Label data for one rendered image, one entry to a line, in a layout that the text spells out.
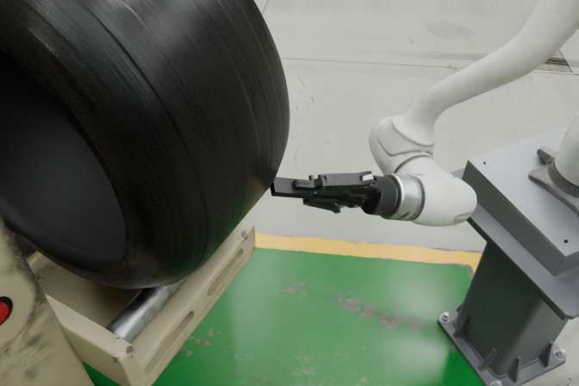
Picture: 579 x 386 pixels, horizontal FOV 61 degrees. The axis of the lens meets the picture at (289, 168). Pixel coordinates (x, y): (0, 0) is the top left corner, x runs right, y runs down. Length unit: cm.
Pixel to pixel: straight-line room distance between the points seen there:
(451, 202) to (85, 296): 72
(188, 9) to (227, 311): 147
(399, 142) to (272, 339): 102
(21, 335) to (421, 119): 79
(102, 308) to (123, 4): 62
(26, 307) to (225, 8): 47
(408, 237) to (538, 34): 144
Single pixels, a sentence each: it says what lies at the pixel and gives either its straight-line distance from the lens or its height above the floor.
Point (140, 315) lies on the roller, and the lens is 84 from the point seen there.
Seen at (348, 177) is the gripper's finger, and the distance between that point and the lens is 86.
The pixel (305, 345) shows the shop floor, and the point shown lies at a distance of 184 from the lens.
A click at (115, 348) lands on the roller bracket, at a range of 78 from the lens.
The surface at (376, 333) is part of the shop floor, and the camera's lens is 189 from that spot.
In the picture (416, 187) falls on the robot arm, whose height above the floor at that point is 97.
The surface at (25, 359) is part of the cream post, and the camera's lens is 82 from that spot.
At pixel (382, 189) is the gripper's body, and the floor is 99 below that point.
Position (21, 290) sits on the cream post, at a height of 106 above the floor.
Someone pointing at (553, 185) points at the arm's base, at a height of 76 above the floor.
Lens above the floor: 160
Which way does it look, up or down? 41 degrees down
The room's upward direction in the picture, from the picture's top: straight up
